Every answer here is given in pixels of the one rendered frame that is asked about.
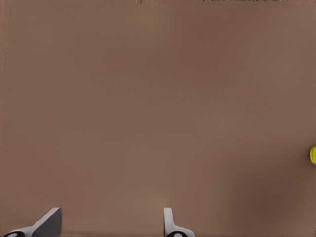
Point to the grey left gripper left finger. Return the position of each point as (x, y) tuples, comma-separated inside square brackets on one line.
[(47, 223)]

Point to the yellow-green round fruit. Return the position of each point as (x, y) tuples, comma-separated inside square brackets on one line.
[(313, 154)]

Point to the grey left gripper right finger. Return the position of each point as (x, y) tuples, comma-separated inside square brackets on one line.
[(170, 222)]

